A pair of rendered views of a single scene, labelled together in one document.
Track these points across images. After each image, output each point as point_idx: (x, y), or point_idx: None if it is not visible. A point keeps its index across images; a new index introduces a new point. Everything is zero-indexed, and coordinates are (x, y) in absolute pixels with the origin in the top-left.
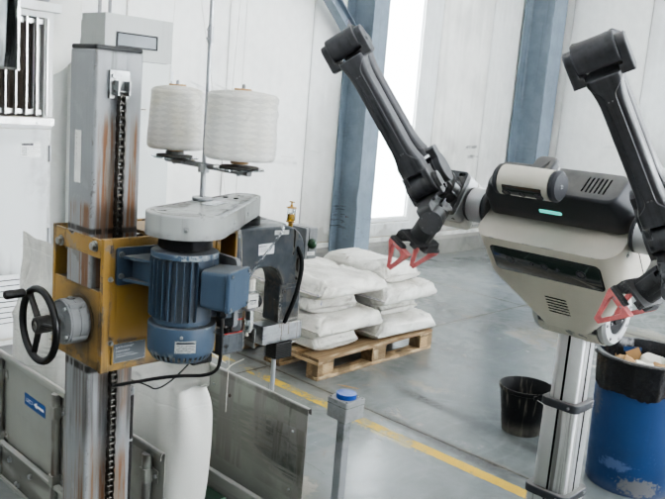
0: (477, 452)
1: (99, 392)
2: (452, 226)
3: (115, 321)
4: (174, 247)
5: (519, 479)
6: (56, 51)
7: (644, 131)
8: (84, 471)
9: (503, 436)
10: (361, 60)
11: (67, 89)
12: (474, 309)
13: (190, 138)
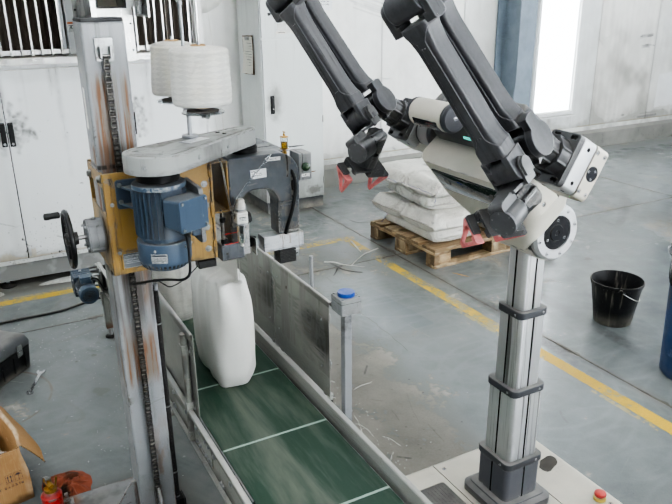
0: (557, 339)
1: (124, 289)
2: (415, 149)
3: (122, 236)
4: (142, 181)
5: (587, 366)
6: None
7: (480, 70)
8: (121, 346)
9: (590, 325)
10: (294, 10)
11: (237, 18)
12: (619, 201)
13: None
